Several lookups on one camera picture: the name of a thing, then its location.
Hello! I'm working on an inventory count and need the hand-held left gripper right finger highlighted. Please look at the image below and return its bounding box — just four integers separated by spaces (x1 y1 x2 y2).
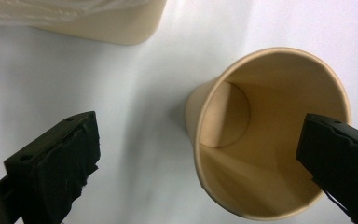
296 113 358 224

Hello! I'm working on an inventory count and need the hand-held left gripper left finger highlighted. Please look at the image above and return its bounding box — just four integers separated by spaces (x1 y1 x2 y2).
3 110 102 224

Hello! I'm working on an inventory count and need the beige paper cup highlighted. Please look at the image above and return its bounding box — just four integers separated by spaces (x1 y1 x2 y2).
185 47 352 222

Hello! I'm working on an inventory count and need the beige plastic bin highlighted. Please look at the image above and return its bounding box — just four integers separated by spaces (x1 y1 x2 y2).
0 0 168 47

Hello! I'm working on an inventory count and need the white plastic bag liner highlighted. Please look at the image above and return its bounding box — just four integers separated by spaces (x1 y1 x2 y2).
0 0 152 26

